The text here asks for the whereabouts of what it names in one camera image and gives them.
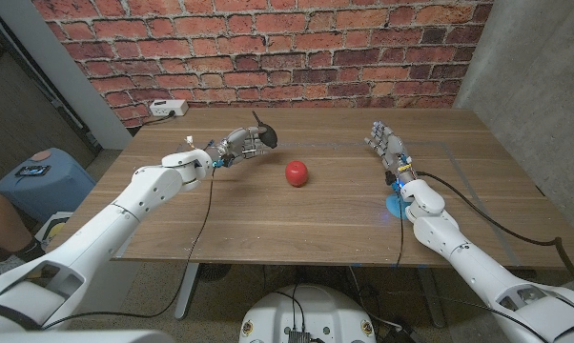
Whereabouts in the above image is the red apple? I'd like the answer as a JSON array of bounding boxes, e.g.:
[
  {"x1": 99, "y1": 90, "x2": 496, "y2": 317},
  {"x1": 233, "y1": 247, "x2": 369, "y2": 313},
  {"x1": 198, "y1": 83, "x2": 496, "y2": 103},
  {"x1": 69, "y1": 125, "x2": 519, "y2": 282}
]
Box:
[{"x1": 284, "y1": 160, "x2": 310, "y2": 188}]

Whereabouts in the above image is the grey metal table leg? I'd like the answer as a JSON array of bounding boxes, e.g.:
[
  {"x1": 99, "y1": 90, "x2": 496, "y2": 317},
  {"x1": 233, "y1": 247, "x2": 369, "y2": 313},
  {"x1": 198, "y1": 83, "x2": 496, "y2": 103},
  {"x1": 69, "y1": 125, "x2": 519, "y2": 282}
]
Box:
[
  {"x1": 415, "y1": 267, "x2": 446, "y2": 330},
  {"x1": 174, "y1": 262, "x2": 200, "y2": 321}
]

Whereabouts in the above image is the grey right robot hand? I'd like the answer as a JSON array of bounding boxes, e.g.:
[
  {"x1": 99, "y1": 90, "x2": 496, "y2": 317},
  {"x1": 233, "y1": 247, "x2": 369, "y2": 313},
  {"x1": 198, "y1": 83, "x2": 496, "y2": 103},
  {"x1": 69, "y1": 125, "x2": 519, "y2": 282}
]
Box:
[{"x1": 363, "y1": 120, "x2": 415, "y2": 185}]

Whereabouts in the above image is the red brick print backdrop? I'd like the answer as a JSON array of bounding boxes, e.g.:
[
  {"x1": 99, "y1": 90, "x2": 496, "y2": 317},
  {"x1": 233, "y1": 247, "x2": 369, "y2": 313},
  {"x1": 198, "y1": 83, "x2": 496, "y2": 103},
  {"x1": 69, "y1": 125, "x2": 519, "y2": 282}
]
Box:
[{"x1": 31, "y1": 0, "x2": 496, "y2": 129}]

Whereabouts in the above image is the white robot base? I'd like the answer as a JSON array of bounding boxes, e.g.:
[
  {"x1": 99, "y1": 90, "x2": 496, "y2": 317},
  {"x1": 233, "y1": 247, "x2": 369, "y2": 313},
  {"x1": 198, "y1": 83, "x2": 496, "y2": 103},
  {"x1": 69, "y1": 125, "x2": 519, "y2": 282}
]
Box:
[{"x1": 238, "y1": 284, "x2": 378, "y2": 343}]

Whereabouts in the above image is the white floor platform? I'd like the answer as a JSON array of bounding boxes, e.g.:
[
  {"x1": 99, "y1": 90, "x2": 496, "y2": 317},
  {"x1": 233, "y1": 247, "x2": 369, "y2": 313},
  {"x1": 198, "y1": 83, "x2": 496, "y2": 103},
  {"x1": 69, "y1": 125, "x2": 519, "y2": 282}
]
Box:
[{"x1": 79, "y1": 259, "x2": 143, "y2": 316}]

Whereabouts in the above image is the white robot torso edge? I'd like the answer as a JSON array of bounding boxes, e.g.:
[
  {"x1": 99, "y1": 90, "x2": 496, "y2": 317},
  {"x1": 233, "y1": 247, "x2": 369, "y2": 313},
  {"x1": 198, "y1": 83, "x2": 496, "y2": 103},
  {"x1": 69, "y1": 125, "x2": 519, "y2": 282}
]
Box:
[{"x1": 0, "y1": 330, "x2": 174, "y2": 343}]

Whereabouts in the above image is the blue round disc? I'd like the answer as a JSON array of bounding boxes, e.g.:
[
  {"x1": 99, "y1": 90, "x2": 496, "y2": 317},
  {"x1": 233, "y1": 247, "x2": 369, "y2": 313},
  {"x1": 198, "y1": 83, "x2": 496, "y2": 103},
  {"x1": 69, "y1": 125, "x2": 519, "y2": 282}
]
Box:
[{"x1": 385, "y1": 192, "x2": 412, "y2": 221}]

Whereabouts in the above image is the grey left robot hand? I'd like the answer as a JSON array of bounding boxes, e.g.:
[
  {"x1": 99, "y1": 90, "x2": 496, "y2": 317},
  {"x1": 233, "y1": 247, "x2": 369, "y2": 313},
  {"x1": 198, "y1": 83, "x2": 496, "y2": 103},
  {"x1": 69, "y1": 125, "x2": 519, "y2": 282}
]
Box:
[{"x1": 203, "y1": 124, "x2": 270, "y2": 170}]

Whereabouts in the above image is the person's bare leg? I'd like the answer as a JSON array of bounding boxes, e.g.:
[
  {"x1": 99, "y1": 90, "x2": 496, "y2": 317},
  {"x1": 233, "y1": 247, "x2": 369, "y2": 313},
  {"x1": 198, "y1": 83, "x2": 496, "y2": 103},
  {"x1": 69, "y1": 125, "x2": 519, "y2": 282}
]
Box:
[{"x1": 0, "y1": 175, "x2": 48, "y2": 264}]

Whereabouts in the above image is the black power strip cord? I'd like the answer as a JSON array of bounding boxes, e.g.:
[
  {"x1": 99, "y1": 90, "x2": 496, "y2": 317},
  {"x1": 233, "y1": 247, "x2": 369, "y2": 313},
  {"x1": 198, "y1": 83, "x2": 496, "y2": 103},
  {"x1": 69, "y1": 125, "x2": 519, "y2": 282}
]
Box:
[{"x1": 141, "y1": 111, "x2": 177, "y2": 127}]

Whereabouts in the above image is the black round floor fan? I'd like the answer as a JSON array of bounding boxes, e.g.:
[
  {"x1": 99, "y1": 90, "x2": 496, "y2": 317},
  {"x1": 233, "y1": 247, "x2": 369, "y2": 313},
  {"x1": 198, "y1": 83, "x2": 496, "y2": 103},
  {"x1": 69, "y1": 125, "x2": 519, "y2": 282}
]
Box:
[{"x1": 198, "y1": 263, "x2": 234, "y2": 283}]

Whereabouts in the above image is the thin black left wrist cable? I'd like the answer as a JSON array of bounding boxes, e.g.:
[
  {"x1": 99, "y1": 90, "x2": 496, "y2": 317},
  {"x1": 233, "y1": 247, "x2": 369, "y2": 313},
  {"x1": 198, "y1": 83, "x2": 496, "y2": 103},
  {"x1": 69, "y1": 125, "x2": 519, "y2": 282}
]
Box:
[{"x1": 41, "y1": 169, "x2": 215, "y2": 332}]

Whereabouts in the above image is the grey sneaker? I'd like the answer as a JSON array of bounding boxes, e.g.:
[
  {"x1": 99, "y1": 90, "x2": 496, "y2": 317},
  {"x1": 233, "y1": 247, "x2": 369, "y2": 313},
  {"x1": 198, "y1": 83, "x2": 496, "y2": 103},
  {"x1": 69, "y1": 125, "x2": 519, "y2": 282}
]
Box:
[{"x1": 0, "y1": 254, "x2": 30, "y2": 283}]

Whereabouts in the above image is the white yellow floor item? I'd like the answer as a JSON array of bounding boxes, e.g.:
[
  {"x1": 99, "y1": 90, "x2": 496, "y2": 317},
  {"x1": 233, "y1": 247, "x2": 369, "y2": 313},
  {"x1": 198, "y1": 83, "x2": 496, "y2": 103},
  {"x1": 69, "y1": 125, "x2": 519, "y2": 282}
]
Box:
[{"x1": 32, "y1": 212, "x2": 73, "y2": 248}]

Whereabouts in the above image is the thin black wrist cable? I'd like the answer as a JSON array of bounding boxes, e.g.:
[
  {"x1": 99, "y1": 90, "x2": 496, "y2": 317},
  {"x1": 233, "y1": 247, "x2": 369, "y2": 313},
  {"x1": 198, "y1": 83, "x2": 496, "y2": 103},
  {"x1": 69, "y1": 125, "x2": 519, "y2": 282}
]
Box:
[
  {"x1": 395, "y1": 197, "x2": 406, "y2": 268},
  {"x1": 41, "y1": 169, "x2": 215, "y2": 332}
]

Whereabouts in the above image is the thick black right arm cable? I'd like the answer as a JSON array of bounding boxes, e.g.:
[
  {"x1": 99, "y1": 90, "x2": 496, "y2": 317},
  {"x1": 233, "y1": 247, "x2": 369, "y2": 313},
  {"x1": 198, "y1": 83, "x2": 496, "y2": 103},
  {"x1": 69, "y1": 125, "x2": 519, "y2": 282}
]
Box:
[{"x1": 415, "y1": 170, "x2": 574, "y2": 302}]

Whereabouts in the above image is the blue storage box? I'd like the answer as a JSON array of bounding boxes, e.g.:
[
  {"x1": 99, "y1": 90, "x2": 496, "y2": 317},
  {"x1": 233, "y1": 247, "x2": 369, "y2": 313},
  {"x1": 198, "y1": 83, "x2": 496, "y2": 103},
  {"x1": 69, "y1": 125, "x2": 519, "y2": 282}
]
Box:
[{"x1": 0, "y1": 147, "x2": 97, "y2": 224}]

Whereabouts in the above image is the white power strip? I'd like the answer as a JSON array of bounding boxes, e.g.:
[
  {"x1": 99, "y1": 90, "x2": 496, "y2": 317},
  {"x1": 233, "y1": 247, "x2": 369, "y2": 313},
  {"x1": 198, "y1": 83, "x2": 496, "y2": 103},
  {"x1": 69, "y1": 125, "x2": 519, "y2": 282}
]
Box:
[{"x1": 149, "y1": 99, "x2": 190, "y2": 118}]

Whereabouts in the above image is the black phone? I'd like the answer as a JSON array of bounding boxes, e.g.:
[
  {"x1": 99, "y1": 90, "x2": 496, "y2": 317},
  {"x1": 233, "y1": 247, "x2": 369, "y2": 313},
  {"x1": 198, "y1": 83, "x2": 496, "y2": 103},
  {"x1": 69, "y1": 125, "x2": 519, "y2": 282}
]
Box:
[{"x1": 14, "y1": 164, "x2": 52, "y2": 178}]

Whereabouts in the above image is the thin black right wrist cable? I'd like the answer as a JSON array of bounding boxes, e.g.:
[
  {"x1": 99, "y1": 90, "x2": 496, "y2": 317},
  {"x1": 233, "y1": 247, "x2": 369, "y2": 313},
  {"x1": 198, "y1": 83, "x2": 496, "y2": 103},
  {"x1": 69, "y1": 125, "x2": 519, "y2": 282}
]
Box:
[{"x1": 395, "y1": 197, "x2": 406, "y2": 268}]

